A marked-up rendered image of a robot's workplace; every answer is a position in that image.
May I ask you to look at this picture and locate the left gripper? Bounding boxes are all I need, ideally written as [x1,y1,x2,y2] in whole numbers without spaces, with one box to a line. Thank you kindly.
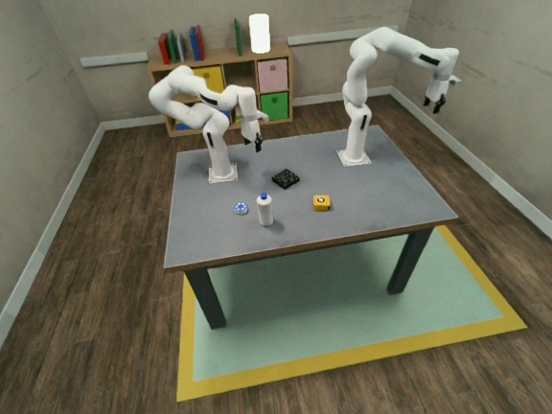
[424,77,449,114]

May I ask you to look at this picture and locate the white plastic bottle with blue cap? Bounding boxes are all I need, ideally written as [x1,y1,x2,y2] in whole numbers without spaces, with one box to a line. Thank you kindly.
[257,193,273,226]

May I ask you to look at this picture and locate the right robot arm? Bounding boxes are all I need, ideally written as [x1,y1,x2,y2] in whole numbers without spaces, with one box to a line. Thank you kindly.
[149,66,269,180]

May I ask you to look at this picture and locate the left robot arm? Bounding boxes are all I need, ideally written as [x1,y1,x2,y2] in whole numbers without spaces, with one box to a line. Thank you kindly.
[343,27,461,163]

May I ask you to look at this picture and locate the black knob box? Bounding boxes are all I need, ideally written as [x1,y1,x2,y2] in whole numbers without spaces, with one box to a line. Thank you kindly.
[271,168,300,189]

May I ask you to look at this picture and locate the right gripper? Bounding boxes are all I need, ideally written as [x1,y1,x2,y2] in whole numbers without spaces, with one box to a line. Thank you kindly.
[241,118,263,152]

